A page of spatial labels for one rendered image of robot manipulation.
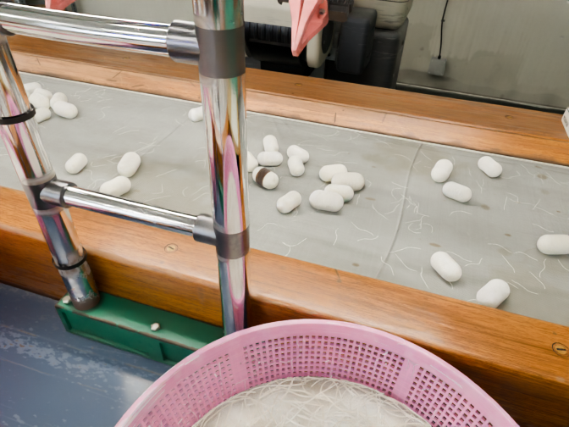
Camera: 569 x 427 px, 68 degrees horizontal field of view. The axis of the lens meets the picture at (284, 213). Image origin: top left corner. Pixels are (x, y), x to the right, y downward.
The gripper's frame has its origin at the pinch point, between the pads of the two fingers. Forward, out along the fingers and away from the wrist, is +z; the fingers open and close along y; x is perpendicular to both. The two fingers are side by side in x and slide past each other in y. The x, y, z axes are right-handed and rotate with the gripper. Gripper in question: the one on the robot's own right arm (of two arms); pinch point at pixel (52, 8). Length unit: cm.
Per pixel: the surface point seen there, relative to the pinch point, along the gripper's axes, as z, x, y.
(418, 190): 16, 3, 56
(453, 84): -98, 176, 74
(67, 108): 14.4, 1.1, 7.5
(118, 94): 7.9, 9.1, 8.4
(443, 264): 25, -7, 59
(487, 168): 11, 6, 64
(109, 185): 25.1, -8.0, 24.5
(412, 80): -97, 178, 52
